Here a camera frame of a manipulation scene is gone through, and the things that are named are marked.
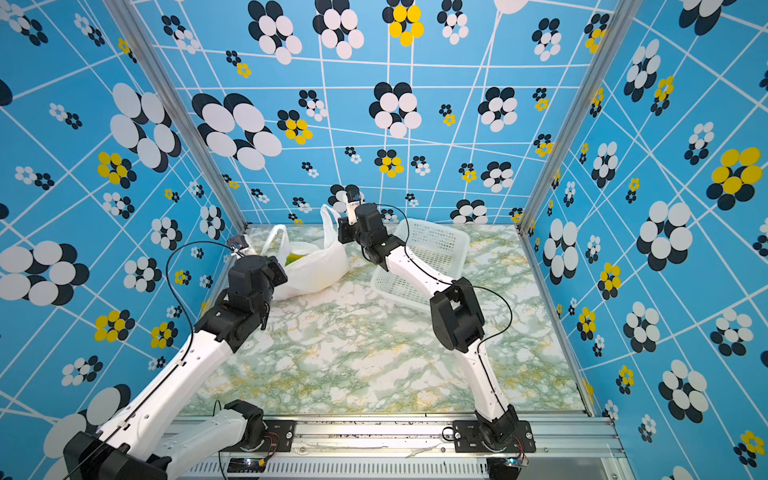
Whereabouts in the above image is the right aluminium corner post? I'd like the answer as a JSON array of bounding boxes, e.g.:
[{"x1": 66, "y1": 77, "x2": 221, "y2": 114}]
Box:
[{"x1": 520, "y1": 0, "x2": 643, "y2": 235}]

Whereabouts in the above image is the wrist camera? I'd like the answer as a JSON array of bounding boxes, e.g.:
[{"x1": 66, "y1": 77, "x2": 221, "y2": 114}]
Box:
[
  {"x1": 346, "y1": 186, "x2": 364, "y2": 225},
  {"x1": 226, "y1": 235, "x2": 255, "y2": 258}
]

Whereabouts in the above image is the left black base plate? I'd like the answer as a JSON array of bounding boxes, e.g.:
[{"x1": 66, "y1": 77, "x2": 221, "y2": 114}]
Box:
[{"x1": 223, "y1": 418, "x2": 297, "y2": 454}]

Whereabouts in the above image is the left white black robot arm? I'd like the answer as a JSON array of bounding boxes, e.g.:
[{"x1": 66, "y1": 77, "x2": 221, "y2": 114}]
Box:
[{"x1": 63, "y1": 255, "x2": 287, "y2": 479}]

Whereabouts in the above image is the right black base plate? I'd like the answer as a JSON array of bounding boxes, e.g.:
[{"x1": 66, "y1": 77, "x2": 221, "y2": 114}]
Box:
[{"x1": 451, "y1": 420, "x2": 537, "y2": 455}]

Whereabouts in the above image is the white plastic basket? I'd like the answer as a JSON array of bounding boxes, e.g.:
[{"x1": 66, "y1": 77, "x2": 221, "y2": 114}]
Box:
[{"x1": 371, "y1": 219, "x2": 470, "y2": 313}]

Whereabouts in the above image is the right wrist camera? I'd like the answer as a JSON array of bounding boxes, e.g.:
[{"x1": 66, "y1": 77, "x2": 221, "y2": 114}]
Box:
[{"x1": 346, "y1": 186, "x2": 364, "y2": 225}]

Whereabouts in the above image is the aluminium front rail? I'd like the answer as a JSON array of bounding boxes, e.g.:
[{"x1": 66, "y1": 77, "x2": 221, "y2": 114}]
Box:
[{"x1": 150, "y1": 412, "x2": 635, "y2": 479}]

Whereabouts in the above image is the left aluminium corner post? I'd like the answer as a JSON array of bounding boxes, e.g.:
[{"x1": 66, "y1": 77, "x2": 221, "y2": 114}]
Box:
[{"x1": 104, "y1": 1, "x2": 247, "y2": 234}]

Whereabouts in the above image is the green fruit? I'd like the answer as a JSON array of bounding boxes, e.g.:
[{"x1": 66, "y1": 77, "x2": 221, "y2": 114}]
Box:
[{"x1": 285, "y1": 250, "x2": 313, "y2": 265}]

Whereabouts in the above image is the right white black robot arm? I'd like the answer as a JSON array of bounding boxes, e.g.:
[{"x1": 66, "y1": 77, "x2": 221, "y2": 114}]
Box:
[{"x1": 338, "y1": 200, "x2": 519, "y2": 450}]

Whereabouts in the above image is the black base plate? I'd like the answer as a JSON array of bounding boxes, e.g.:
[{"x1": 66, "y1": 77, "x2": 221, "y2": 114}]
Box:
[
  {"x1": 451, "y1": 420, "x2": 537, "y2": 455},
  {"x1": 223, "y1": 418, "x2": 297, "y2": 454}
]

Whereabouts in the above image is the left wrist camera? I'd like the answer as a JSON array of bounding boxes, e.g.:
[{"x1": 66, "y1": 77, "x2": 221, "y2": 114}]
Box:
[{"x1": 226, "y1": 235, "x2": 255, "y2": 258}]

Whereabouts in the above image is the white plastic bag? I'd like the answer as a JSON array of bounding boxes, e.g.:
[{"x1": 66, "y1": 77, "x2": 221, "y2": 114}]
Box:
[{"x1": 261, "y1": 205, "x2": 349, "y2": 301}]

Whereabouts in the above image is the aluminium corner post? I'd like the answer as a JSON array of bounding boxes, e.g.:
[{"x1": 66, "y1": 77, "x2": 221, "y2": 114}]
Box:
[
  {"x1": 104, "y1": 1, "x2": 247, "y2": 234},
  {"x1": 520, "y1": 0, "x2": 643, "y2": 235}
]

